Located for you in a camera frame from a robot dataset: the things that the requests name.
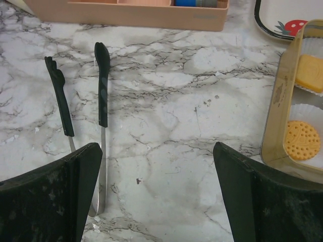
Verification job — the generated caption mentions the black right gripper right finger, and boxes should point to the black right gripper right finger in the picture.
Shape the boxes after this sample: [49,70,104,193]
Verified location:
[213,142,322,241]

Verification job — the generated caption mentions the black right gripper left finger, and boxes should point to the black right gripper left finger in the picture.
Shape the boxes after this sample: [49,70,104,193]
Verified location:
[1,143,102,241]

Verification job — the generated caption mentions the round sandwich cookie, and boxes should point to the round sandwich cookie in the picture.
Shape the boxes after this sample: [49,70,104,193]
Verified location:
[284,120,321,161]

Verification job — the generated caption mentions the rectangular tan biscuit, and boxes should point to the rectangular tan biscuit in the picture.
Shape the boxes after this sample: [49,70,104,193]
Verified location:
[295,54,322,94]

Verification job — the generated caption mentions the black-tipped metal tongs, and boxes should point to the black-tipped metal tongs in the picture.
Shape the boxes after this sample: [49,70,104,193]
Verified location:
[44,42,111,217]

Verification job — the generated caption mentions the gold metal cookie tin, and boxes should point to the gold metal cookie tin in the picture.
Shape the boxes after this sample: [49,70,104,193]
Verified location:
[260,20,322,183]

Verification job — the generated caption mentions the white paper cupcake liner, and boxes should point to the white paper cupcake liner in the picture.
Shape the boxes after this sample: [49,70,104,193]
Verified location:
[295,37,322,97]
[288,104,322,168]

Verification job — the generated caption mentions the strawberry print white tray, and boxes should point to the strawberry print white tray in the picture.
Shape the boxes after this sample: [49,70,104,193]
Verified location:
[254,0,322,41]

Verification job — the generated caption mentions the peach plastic desk organizer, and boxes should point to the peach plastic desk organizer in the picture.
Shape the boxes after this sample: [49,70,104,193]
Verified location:
[25,1,229,31]

